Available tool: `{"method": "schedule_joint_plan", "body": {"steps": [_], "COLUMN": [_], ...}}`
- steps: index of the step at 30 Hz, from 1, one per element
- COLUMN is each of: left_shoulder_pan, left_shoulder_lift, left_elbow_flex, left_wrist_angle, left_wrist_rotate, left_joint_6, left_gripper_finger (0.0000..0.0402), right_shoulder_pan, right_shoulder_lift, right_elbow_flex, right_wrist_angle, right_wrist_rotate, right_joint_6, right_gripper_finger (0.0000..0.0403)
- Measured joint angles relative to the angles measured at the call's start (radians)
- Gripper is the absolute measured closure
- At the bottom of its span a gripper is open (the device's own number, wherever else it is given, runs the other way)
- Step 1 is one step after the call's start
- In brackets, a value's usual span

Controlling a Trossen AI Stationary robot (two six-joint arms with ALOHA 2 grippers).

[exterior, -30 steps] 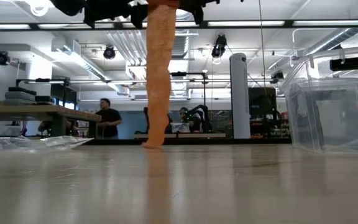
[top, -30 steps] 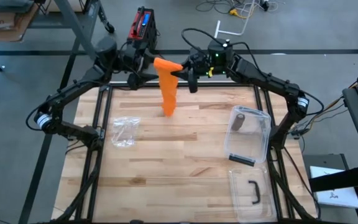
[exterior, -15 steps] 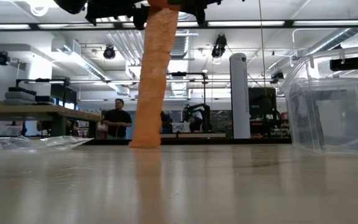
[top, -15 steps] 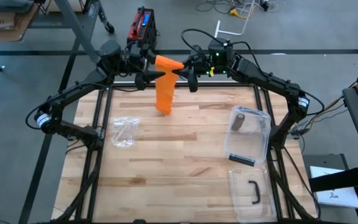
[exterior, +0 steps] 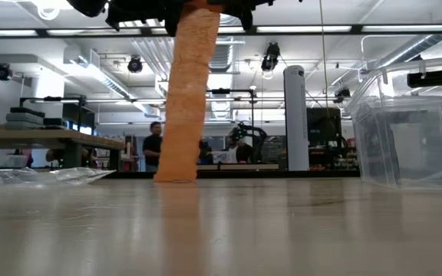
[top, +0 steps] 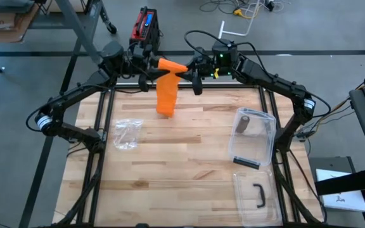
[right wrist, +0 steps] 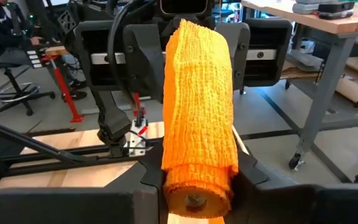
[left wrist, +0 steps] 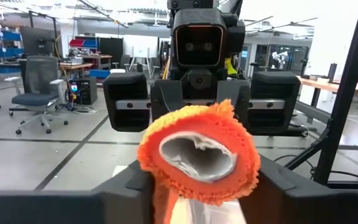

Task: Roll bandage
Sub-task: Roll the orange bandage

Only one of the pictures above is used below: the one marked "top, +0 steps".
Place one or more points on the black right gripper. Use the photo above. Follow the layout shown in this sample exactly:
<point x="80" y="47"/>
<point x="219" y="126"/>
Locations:
<point x="197" y="87"/>

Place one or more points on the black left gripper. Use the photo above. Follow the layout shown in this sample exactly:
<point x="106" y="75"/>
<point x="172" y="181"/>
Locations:
<point x="144" y="84"/>

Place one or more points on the orange cloth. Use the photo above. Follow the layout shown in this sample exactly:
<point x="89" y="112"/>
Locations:
<point x="166" y="92"/>

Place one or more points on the clear plastic bag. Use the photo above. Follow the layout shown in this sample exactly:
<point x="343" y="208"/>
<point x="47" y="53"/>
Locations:
<point x="127" y="134"/>

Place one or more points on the beige elastic bandage roll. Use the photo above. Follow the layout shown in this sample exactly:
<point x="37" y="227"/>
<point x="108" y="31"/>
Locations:
<point x="242" y="124"/>

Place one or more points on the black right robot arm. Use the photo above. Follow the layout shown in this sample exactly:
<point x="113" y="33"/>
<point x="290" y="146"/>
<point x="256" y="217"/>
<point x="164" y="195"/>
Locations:
<point x="274" y="80"/>

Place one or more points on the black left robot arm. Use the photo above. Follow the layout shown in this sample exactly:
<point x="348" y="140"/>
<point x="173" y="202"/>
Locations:
<point x="74" y="93"/>

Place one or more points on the red black battery box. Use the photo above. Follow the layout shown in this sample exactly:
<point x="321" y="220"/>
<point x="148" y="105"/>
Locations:
<point x="144" y="25"/>

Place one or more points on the white L-shaped bar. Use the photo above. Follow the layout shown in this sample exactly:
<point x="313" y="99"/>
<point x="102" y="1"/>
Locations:
<point x="221" y="31"/>

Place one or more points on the wooden workbench with casters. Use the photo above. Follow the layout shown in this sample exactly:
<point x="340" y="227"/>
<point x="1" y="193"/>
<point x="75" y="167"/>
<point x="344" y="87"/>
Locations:
<point x="78" y="31"/>

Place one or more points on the clear plastic storage bin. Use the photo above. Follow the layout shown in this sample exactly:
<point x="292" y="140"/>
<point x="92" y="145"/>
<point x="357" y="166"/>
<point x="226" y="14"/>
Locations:
<point x="255" y="149"/>

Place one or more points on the clear plastic bin lid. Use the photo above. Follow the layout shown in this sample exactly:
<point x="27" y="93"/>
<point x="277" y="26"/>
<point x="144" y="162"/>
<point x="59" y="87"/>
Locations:
<point x="242" y="196"/>

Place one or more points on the dark grey floor box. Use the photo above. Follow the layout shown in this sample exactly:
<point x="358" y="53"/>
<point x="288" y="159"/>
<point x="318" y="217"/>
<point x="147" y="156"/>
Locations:
<point x="331" y="163"/>

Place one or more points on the white paper sheet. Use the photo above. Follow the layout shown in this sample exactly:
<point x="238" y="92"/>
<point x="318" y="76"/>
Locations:
<point x="344" y="201"/>

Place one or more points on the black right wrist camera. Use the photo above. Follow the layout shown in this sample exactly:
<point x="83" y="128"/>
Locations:
<point x="208" y="68"/>

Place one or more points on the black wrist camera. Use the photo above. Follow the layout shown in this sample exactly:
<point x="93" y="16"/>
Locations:
<point x="133" y="63"/>
<point x="208" y="68"/>

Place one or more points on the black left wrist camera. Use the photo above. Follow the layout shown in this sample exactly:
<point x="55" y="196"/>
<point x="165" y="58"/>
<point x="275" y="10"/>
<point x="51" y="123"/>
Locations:
<point x="133" y="63"/>

